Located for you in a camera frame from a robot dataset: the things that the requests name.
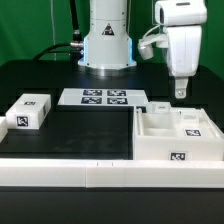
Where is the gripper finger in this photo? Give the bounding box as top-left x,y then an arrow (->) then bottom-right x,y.
175,77 -> 188,99

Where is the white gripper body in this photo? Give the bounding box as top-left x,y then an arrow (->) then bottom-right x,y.
155,0 -> 207,77

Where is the white small door part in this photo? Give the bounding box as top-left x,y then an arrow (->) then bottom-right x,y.
146,101 -> 171,114
173,109 -> 215,138

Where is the white cabinet body box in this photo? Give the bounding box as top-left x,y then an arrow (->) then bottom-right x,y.
133,108 -> 224,161

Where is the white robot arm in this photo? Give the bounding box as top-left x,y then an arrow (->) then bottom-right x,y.
79,0 -> 207,99

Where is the white flat tagged top panel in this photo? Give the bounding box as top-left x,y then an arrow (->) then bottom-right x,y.
58,88 -> 148,106

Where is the white tagged block left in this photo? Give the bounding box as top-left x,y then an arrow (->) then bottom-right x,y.
6,94 -> 51,129

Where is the black thick cable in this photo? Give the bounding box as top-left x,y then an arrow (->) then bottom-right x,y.
32,0 -> 85,61

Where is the thin white cable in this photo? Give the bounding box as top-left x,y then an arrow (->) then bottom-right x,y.
49,0 -> 56,61

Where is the white left fence rail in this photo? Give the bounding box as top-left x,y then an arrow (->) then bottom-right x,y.
0,116 -> 8,143

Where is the white fence rail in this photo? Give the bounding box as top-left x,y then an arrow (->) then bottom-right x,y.
0,116 -> 8,143
0,158 -> 224,188

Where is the white front fence rail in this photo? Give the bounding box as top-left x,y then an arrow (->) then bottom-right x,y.
0,158 -> 224,188

